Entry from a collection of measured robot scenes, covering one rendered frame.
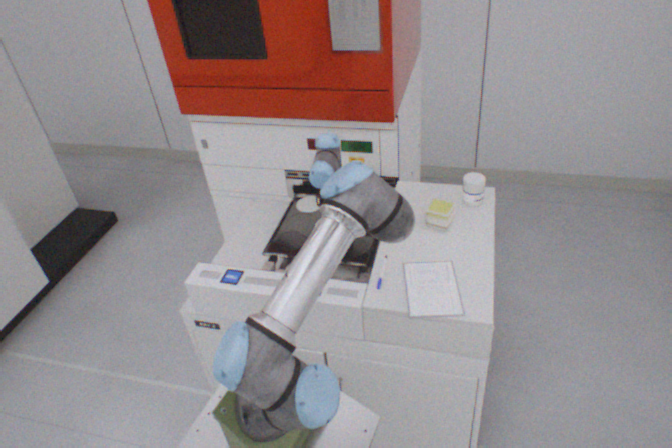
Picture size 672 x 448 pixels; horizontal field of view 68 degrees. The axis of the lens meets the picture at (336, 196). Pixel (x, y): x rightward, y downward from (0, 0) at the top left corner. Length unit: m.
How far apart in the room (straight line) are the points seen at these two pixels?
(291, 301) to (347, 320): 0.46
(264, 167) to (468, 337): 1.03
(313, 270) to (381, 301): 0.42
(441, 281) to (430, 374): 0.29
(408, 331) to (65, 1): 3.45
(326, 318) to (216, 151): 0.89
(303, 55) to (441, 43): 1.64
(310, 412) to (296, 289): 0.23
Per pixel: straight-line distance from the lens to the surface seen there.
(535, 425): 2.37
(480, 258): 1.54
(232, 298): 1.54
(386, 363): 1.57
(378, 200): 1.06
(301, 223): 1.79
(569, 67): 3.26
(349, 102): 1.67
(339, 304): 1.41
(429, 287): 1.43
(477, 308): 1.40
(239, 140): 1.97
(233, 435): 1.21
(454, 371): 1.54
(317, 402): 1.04
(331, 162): 1.46
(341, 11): 1.57
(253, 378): 0.99
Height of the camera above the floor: 2.00
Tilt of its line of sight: 35 degrees down
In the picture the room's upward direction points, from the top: 6 degrees counter-clockwise
